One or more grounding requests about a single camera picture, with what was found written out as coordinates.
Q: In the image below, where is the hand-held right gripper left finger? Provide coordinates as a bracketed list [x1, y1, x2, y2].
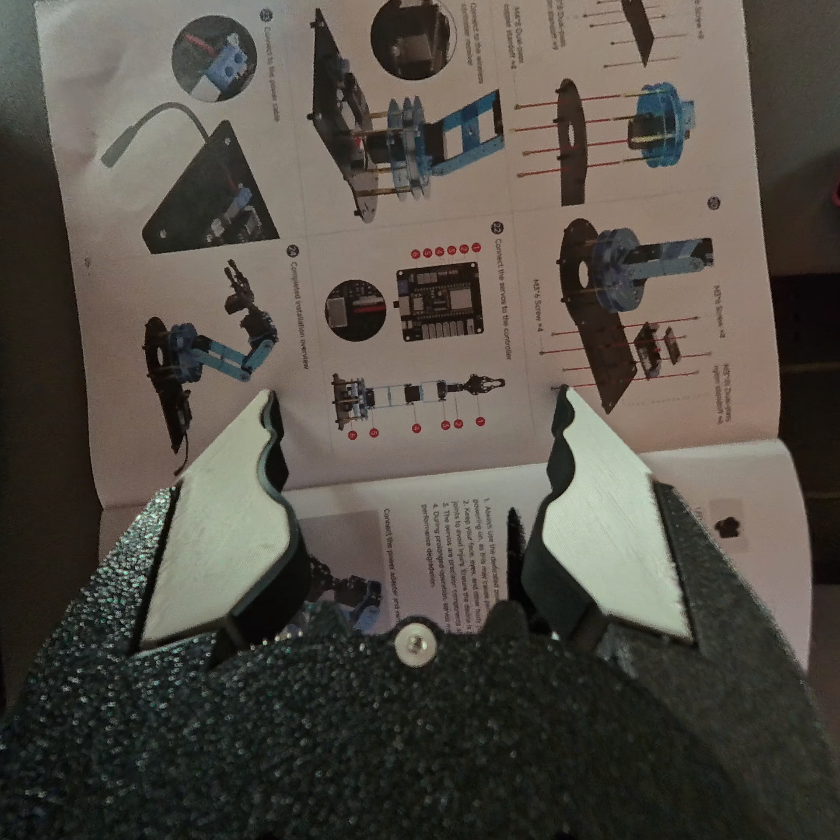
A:
[139, 390, 307, 648]

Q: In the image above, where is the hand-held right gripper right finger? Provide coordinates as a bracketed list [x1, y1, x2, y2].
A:
[524, 386, 698, 648]

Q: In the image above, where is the white instruction booklet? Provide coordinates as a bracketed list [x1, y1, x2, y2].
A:
[33, 0, 819, 678]

